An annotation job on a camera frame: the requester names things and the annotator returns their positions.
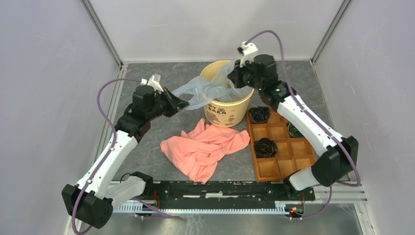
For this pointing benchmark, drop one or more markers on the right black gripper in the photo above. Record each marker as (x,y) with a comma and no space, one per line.
(236,75)

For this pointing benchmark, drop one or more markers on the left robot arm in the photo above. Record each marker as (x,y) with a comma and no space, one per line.
(91,200)

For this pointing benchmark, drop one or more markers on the aluminium frame rail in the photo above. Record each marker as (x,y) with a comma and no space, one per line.
(338,194)

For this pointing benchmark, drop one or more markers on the blue plastic trash bag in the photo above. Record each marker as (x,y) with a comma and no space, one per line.
(204,90)

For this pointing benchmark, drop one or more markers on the orange compartment tray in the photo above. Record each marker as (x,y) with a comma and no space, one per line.
(293,153)

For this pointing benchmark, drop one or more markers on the yellow trash bin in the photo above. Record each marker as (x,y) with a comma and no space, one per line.
(224,114)

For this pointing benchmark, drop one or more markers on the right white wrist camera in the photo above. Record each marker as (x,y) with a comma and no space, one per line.
(248,52)

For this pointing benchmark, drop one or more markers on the pink cloth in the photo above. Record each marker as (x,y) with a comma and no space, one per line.
(196,154)

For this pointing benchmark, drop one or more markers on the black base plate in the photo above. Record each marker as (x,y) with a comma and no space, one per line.
(221,195)

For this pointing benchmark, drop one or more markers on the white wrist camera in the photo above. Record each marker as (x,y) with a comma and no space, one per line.
(248,52)
(153,81)

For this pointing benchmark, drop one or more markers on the black rolled sock top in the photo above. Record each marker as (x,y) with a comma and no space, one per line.
(260,114)

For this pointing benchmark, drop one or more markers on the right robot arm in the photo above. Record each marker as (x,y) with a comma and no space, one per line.
(337,154)

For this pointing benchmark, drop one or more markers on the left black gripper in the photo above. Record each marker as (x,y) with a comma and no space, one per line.
(175,104)

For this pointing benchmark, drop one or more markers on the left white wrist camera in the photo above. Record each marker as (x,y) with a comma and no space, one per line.
(153,81)

